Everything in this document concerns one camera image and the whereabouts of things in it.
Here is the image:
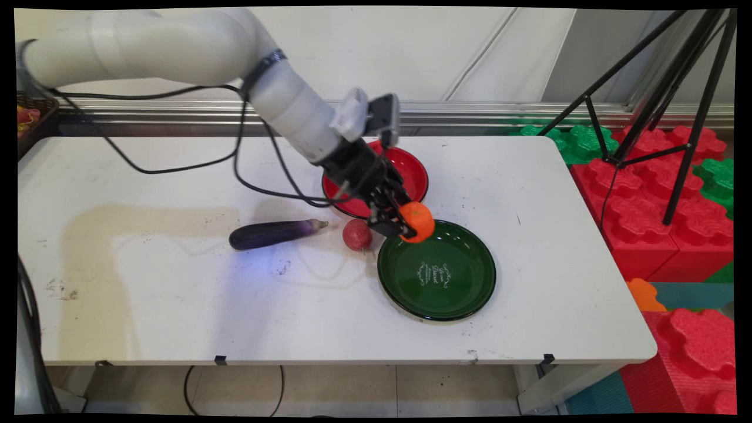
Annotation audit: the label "teal foam mat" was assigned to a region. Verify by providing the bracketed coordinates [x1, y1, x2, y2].
[649, 281, 735, 311]

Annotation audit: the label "white table leg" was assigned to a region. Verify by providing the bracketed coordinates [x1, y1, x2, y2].
[516, 363, 625, 415]

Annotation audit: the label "purple toy eggplant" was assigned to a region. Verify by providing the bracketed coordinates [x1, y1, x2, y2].
[229, 219, 330, 251]

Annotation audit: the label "aluminium wall rail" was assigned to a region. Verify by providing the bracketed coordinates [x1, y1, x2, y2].
[56, 99, 735, 131]

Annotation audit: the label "red round plate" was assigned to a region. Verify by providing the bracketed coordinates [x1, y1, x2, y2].
[321, 140, 429, 219]

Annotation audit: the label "black cable bundle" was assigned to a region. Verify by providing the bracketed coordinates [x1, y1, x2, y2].
[16, 257, 62, 415]

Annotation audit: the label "orange foam piece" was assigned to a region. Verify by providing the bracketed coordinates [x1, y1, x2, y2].
[626, 278, 668, 313]

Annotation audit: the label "wrist camera on white bracket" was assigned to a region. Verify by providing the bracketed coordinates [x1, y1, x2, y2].
[329, 87, 402, 149]

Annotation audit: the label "orange toy fruit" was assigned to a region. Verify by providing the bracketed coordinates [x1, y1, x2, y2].
[398, 202, 436, 244]

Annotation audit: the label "green foam block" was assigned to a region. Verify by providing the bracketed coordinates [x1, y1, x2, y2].
[510, 123, 620, 165]
[693, 157, 735, 219]

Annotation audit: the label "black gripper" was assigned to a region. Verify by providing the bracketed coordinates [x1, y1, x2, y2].
[320, 138, 413, 239]

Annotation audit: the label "long black arm cable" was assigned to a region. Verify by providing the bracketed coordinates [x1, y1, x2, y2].
[50, 83, 247, 175]

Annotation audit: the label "black tripod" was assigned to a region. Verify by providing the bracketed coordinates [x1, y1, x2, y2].
[538, 9, 738, 227]

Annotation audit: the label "black cable under table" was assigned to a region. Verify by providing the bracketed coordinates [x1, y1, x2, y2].
[183, 365, 286, 418]

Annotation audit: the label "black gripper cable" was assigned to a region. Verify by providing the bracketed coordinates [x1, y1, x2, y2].
[233, 97, 353, 209]

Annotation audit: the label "pinkish red toy radish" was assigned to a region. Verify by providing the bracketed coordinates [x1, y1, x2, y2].
[343, 219, 374, 252]

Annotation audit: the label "dark basket with toys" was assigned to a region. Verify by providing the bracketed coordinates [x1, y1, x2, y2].
[18, 94, 60, 160]

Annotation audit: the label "dark green round plate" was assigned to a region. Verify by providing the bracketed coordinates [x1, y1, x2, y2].
[377, 220, 497, 322]

